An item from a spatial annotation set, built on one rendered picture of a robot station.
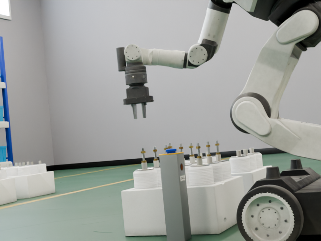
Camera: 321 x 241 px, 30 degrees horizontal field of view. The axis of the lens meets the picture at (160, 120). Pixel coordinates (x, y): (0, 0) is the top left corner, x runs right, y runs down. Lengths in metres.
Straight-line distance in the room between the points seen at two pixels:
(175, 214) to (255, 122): 0.44
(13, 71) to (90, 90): 1.27
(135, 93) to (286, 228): 0.87
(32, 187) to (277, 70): 3.14
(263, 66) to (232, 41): 6.90
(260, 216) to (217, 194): 0.41
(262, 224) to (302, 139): 0.34
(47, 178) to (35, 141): 4.93
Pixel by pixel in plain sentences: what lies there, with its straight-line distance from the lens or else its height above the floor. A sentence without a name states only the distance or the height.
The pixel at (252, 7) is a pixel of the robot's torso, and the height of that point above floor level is 0.79.
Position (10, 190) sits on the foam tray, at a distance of 4.63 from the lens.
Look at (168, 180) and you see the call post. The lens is 2.15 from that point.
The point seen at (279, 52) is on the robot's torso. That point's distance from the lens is 2.05.
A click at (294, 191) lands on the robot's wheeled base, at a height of 0.17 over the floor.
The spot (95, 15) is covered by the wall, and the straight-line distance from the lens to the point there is 10.01.
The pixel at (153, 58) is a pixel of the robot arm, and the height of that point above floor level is 0.69.
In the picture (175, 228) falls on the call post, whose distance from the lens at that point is 2.17.
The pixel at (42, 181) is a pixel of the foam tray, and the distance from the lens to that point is 5.00.
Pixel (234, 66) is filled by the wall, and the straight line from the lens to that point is 8.94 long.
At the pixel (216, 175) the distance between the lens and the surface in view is 2.40.
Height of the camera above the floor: 0.37
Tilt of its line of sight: 2 degrees up
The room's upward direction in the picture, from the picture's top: 5 degrees counter-clockwise
